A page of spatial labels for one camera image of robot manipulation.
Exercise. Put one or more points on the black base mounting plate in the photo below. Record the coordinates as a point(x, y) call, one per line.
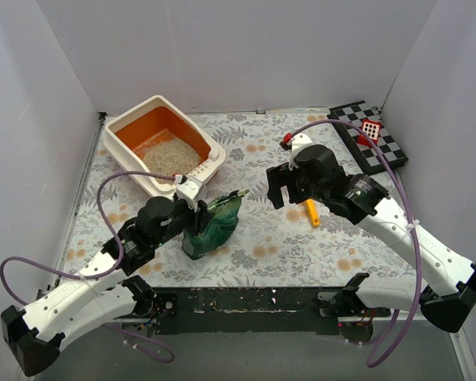
point(176, 310)

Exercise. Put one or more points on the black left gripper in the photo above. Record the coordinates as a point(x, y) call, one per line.
point(198, 217)

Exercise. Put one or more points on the black and grey checkerboard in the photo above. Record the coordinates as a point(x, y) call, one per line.
point(366, 157)

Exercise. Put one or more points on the white and orange litter box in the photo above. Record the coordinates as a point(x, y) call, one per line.
point(158, 119)

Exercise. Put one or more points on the green cat litter bag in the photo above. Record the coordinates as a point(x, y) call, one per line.
point(223, 221)

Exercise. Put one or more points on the red grid block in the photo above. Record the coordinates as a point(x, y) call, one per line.
point(371, 130)

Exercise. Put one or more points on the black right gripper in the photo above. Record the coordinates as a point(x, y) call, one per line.
point(283, 179)

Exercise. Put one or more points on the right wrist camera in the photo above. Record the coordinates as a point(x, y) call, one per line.
point(295, 144)

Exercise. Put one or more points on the yellow plastic litter scoop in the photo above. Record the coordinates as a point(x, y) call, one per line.
point(312, 213)

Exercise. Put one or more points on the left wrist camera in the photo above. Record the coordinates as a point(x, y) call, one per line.
point(188, 188)

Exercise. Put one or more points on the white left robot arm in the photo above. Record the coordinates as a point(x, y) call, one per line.
point(104, 289)

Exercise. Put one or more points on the floral patterned table mat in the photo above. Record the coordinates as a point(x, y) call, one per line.
point(269, 247)

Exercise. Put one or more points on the small black clip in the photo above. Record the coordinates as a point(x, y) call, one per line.
point(238, 194)

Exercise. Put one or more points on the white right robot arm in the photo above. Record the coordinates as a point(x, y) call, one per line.
point(447, 293)

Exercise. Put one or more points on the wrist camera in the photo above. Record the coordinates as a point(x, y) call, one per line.
point(295, 144)
point(188, 188)

